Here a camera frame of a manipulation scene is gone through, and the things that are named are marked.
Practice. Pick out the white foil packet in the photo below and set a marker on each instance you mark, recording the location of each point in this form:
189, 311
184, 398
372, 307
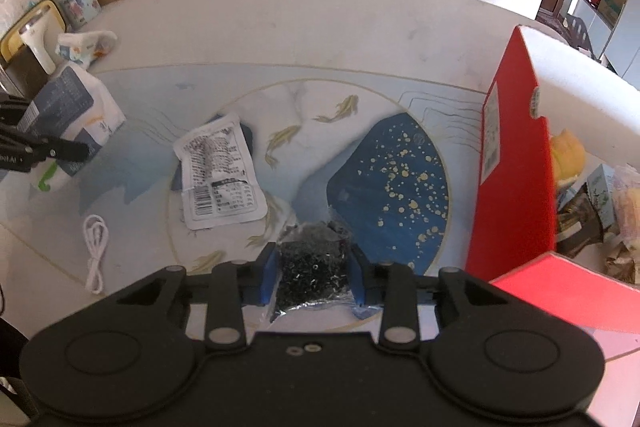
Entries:
220, 177

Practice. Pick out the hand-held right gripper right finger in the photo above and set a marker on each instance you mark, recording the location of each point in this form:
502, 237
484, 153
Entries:
361, 277

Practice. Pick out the white marble desktop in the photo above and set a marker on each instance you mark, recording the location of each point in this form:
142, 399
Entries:
350, 17

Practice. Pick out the dark grey chair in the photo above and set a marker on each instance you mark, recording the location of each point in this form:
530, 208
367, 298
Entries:
570, 34

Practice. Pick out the yellow duck plush toy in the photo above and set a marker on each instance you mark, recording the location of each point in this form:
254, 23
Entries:
567, 154

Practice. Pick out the white and blue tissue pack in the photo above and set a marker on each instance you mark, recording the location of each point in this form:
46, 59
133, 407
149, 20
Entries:
75, 107

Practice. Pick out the printed napkin pack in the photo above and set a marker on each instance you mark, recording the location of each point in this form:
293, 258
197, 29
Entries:
82, 47

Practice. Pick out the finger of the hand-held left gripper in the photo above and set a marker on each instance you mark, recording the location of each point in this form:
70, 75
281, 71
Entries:
70, 151
12, 103

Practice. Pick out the clear cake snack packet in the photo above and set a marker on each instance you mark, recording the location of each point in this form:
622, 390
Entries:
625, 217

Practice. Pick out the white kettle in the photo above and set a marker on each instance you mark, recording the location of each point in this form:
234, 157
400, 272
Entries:
35, 42

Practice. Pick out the clear bag of black screws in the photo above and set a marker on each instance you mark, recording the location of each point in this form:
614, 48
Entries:
312, 267

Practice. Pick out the light blue small box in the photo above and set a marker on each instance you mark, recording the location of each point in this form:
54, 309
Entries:
602, 197

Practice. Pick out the black snack packet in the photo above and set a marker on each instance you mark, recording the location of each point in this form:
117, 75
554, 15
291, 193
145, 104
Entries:
577, 222

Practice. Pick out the blue fish print placemat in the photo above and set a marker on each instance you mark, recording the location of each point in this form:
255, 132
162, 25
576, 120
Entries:
400, 167

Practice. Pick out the red cardboard box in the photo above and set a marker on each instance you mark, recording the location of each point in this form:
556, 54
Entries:
515, 187

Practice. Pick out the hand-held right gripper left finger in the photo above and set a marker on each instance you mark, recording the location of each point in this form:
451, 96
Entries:
267, 277

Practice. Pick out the floral tissue box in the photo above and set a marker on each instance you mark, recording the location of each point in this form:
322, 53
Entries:
77, 4

